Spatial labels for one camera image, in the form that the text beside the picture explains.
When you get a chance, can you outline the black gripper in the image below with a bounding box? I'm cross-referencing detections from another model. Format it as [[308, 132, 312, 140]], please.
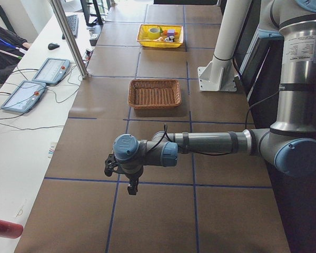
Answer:
[[126, 172, 143, 196]]

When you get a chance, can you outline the yellow tape roll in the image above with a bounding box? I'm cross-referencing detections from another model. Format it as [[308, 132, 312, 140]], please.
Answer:
[[148, 27, 161, 40]]

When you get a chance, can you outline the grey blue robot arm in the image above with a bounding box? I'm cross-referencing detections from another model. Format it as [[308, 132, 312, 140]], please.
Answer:
[[104, 1, 316, 195]]

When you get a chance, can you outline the brown wicker basket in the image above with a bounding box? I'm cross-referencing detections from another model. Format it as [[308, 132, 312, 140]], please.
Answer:
[[128, 79, 182, 110]]

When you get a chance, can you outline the yellow plastic basket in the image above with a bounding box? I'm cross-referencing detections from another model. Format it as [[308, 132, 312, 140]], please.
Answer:
[[137, 24, 184, 48]]

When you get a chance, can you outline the red cylinder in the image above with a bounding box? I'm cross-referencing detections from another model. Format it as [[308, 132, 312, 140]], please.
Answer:
[[0, 220, 24, 239]]

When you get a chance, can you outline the lower blue teach pendant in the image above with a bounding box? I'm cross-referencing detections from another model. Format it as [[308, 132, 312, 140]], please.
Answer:
[[1, 80, 47, 113]]

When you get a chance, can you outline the blue teach pendant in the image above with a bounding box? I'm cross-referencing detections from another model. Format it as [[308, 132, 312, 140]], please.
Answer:
[[32, 58, 70, 85], [1, 80, 47, 113]]

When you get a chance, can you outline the white mounting pillar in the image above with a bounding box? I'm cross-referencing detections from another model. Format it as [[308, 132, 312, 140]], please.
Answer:
[[197, 0, 252, 92]]

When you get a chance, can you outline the upper blue teach pendant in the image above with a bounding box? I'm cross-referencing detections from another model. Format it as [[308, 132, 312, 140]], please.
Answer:
[[32, 58, 70, 85]]

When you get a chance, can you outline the orange toy piece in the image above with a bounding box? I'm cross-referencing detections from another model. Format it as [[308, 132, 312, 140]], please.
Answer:
[[155, 37, 165, 42]]

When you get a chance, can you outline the black white toy cow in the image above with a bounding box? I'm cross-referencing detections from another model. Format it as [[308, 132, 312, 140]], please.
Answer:
[[164, 36, 175, 43]]

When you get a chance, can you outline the orange toy carrot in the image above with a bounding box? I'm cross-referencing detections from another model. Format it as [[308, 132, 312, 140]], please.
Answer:
[[159, 26, 167, 36]]

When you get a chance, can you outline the purple toy block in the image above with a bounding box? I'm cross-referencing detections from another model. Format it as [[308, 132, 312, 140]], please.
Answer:
[[166, 29, 175, 37]]

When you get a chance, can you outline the black computer mouse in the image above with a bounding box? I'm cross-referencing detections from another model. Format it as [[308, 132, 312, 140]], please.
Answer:
[[47, 43, 60, 51]]

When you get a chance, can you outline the black keyboard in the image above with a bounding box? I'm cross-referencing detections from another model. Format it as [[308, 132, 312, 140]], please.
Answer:
[[66, 14, 79, 38]]

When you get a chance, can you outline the black jacket person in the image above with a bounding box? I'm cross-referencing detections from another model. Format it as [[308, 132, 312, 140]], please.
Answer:
[[0, 26, 31, 84]]

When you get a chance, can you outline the black monitor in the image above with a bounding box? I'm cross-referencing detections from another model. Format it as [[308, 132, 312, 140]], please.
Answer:
[[80, 0, 104, 27]]

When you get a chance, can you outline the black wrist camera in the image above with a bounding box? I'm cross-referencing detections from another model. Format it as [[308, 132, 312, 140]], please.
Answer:
[[104, 153, 119, 177]]

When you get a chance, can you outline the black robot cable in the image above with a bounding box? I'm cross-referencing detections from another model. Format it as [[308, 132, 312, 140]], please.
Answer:
[[146, 92, 280, 156]]

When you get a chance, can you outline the aluminium frame post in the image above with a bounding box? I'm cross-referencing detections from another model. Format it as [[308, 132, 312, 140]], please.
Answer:
[[49, 0, 88, 79]]

